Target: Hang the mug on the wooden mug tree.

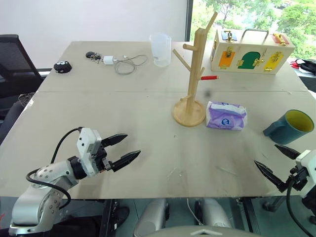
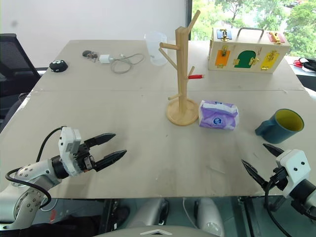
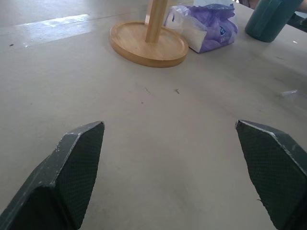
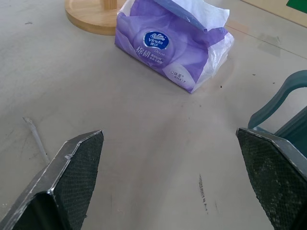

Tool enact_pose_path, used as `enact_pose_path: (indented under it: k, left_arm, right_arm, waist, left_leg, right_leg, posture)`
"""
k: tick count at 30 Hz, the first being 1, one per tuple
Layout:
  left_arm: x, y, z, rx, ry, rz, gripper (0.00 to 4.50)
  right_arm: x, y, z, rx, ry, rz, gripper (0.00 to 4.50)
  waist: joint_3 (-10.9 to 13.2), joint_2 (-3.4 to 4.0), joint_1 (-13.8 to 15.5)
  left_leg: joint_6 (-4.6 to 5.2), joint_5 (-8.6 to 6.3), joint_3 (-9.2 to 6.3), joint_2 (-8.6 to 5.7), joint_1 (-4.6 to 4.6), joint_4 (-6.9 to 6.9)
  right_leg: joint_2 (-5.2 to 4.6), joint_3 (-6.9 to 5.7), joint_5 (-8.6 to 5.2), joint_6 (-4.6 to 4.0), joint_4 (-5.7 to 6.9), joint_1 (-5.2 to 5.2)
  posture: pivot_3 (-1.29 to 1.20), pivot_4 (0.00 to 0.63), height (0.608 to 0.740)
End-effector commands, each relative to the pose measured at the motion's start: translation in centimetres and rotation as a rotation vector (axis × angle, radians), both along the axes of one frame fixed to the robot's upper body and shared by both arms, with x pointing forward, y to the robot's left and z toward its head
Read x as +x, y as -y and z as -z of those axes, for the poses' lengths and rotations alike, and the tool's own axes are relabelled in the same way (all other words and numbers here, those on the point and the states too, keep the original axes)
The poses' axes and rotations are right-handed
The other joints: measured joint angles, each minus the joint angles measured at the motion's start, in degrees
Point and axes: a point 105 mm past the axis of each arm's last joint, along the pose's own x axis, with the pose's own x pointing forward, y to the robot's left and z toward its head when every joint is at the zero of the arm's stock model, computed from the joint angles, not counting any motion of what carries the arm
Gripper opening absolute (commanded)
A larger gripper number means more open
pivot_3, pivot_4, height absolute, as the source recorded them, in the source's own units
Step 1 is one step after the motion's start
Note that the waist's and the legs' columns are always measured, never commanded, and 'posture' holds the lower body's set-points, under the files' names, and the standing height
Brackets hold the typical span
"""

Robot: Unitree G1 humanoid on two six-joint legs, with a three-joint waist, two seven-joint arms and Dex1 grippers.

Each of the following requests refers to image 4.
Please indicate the purple tissue pack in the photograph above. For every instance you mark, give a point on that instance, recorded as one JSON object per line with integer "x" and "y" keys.
{"x": 168, "y": 43}

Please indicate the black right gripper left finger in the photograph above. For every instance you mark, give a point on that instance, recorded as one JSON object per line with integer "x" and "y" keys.
{"x": 72, "y": 177}

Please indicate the green mat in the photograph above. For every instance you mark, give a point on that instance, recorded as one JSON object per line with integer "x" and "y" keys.
{"x": 297, "y": 5}

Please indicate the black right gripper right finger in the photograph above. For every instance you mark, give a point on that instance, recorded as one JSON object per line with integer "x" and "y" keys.
{"x": 271, "y": 172}

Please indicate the round wooden stand base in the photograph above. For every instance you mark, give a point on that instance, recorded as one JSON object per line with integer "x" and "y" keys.
{"x": 96, "y": 14}

